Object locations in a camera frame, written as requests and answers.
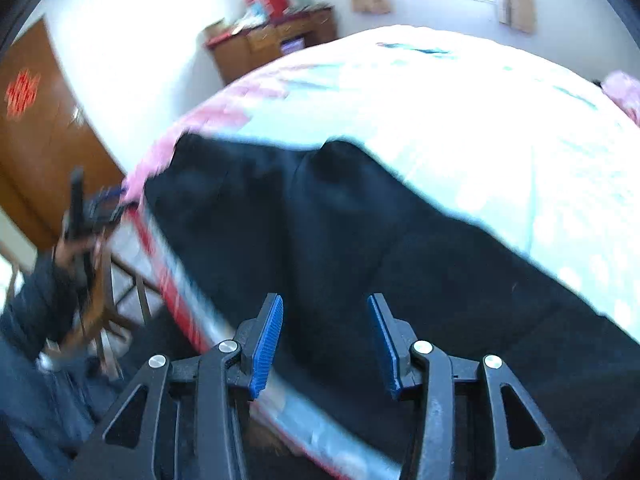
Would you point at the person's left forearm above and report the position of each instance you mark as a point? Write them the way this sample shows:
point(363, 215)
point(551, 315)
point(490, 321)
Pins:
point(35, 305)

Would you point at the person's left hand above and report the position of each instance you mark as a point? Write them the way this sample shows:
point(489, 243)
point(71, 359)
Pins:
point(65, 250)

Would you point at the brown wooden door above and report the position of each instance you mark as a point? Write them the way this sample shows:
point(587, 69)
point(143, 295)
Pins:
point(45, 170)

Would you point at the black pants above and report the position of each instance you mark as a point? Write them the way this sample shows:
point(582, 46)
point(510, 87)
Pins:
point(310, 240)

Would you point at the red door decoration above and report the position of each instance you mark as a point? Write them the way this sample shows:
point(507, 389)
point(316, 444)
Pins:
point(22, 94)

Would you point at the blue pink polka dot blanket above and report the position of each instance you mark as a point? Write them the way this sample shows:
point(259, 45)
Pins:
point(475, 135)

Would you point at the red box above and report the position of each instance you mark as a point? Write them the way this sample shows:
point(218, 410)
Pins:
point(265, 2)

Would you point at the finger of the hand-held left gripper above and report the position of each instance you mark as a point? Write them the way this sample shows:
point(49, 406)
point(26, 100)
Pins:
point(111, 200)

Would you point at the pink pillow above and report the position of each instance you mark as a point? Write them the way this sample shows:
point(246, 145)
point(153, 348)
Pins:
point(625, 95)

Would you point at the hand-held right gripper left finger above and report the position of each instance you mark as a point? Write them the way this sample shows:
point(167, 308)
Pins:
point(266, 345)

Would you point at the wooden desk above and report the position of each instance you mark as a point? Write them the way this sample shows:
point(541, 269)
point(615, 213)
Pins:
point(245, 55)

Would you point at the person's leg in jeans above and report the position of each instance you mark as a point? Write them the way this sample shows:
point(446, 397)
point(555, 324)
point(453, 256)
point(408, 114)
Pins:
point(45, 410)

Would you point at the wooden chair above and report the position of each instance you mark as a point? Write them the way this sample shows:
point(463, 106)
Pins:
point(141, 290)

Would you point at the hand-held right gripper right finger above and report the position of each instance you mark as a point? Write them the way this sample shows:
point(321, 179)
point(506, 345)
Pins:
point(384, 345)

